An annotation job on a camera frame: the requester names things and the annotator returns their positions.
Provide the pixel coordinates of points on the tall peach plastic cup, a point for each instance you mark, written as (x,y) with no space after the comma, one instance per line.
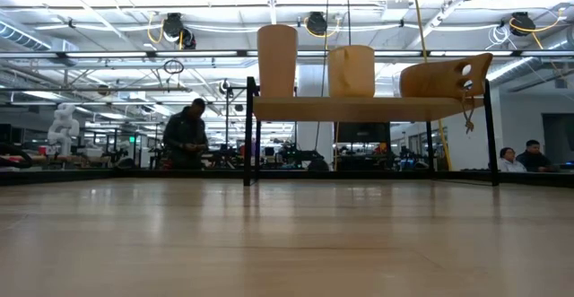
(277,59)

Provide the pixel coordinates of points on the black monitor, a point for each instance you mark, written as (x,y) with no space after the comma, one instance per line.
(363,133)

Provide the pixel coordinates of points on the black background robot arm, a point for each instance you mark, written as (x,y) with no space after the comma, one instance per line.
(300,155)

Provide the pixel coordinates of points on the wooden shelf with black frame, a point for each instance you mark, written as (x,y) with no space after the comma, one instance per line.
(341,109)

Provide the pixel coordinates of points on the person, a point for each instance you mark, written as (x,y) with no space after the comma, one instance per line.
(510,164)
(536,158)
(184,135)

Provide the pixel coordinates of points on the small black ceiling reel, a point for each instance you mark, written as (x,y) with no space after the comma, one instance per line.
(224,86)

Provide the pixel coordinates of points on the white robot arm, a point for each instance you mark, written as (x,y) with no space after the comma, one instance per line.
(63,126)

